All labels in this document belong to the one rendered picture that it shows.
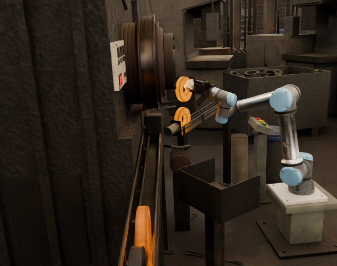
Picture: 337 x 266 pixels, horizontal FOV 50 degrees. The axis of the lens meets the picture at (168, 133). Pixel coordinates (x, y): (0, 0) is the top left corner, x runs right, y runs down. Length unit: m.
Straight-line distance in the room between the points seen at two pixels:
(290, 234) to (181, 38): 2.89
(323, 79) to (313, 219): 2.35
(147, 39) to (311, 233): 1.48
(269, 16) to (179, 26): 6.39
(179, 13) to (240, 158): 2.37
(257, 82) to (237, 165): 1.49
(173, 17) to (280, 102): 2.79
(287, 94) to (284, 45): 3.74
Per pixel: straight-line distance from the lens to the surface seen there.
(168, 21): 4.54
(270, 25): 10.70
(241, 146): 2.60
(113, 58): 1.39
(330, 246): 2.39
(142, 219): 1.04
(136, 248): 0.94
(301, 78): 4.22
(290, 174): 2.06
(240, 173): 2.67
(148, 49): 1.63
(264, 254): 2.28
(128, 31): 1.73
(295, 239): 2.34
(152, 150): 1.93
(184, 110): 2.33
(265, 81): 3.99
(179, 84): 2.24
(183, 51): 4.51
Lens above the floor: 1.28
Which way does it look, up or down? 16 degrees down
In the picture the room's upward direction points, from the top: 3 degrees counter-clockwise
